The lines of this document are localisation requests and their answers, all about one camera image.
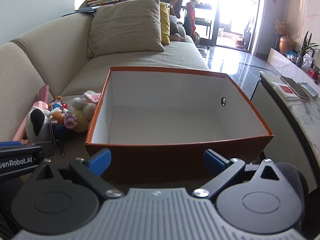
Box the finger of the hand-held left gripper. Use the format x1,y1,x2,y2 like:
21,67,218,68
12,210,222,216
0,141,29,150

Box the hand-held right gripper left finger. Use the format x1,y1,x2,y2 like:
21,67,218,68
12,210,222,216
31,148,124,200

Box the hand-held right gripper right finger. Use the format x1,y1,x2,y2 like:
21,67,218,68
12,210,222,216
192,149,282,199

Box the long pink tube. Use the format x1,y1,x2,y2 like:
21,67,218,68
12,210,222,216
12,116,28,142

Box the orange cardboard box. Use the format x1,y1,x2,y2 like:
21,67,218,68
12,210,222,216
85,66,274,183

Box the white and black plush toy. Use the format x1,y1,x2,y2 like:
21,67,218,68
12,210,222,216
26,106,54,143

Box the metal keyring clasp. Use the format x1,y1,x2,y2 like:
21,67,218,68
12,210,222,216
55,140,66,158

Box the cream crocheted bunny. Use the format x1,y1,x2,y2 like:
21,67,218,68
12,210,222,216
64,97,97,133

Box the blue plush ball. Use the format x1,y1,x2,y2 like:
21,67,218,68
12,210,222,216
52,124,72,142

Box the orange fox plush toy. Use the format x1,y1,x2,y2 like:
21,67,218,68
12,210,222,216
49,96,69,125

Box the pink crocheted toy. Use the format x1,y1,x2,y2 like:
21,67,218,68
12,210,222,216
81,91,102,104

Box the beige fabric sofa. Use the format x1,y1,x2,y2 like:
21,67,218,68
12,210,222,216
0,11,212,180

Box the red packet in clear bag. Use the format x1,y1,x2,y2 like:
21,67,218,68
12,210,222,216
272,82,300,101

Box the marble top coffee table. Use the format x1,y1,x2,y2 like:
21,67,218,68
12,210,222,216
250,71,320,170

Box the dark notebook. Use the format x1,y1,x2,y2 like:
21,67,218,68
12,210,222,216
279,75,310,100

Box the grey notebook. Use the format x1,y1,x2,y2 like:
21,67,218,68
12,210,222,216
297,82,320,98

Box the beige cushion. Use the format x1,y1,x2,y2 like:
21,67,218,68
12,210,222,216
86,0,165,58

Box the copper vase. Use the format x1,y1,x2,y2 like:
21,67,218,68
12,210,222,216
279,35,295,55

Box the black metal cart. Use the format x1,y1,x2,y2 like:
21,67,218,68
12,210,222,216
194,1,220,49

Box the dark checked cushion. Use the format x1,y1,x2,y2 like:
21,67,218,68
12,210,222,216
169,15,180,34

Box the red garment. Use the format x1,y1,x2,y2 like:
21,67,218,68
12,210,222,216
186,1,198,40

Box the yellow cushion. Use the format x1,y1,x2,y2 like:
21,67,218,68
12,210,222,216
159,2,171,46

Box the dried flowers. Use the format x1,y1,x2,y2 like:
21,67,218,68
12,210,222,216
274,19,289,36

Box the potted green plant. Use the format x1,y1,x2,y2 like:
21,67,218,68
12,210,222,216
296,31,320,67

